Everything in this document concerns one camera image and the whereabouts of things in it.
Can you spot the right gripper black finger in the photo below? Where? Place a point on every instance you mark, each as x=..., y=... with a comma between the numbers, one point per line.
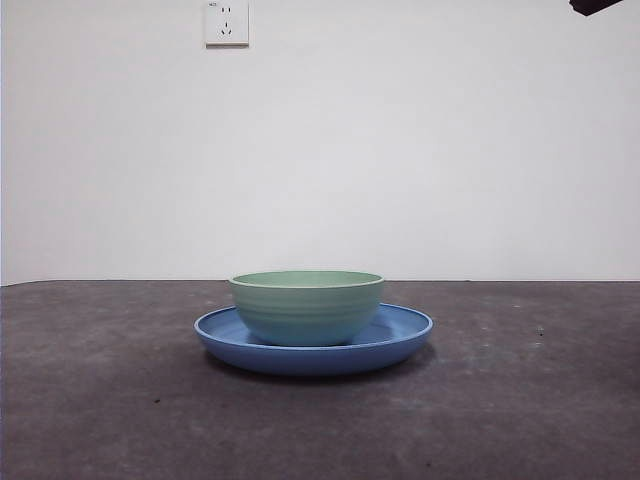
x=595, y=5

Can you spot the green ribbed bowl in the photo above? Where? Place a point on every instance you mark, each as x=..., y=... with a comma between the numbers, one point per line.
x=305, y=315

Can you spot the blue round plate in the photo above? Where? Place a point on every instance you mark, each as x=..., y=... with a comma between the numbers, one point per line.
x=310, y=360

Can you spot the white wall power socket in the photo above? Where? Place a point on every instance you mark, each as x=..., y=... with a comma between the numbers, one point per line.
x=227, y=25

